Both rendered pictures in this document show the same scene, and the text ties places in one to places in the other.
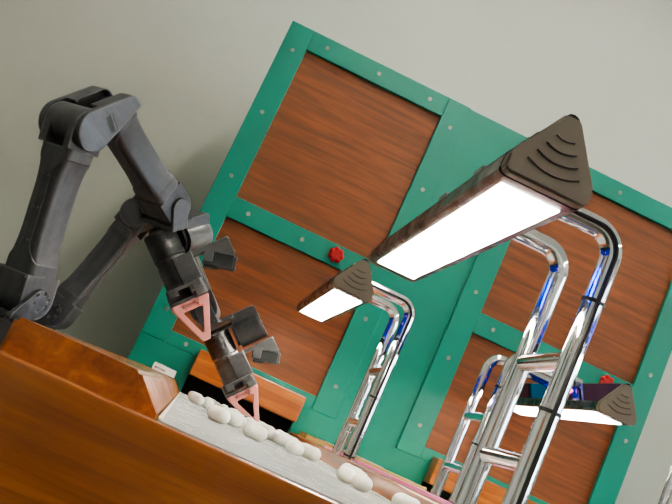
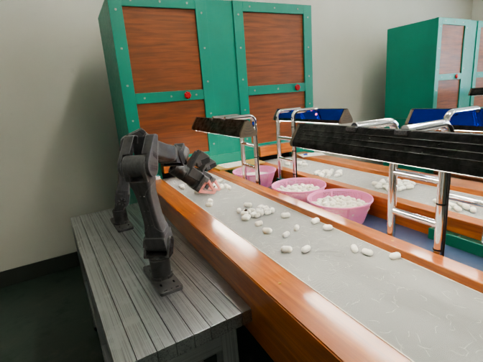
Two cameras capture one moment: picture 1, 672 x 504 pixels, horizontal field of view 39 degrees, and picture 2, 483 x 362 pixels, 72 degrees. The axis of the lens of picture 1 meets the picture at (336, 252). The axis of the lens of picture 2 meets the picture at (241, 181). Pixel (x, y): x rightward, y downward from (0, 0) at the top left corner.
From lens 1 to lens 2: 0.80 m
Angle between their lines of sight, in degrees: 33
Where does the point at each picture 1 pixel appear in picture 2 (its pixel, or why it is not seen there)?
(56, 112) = (128, 167)
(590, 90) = not seen: outside the picture
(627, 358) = (300, 73)
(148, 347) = not seen: hidden behind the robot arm
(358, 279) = (249, 129)
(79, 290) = (126, 187)
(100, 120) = (152, 159)
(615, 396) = (344, 115)
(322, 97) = (141, 26)
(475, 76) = not seen: outside the picture
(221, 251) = (203, 158)
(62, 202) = (155, 201)
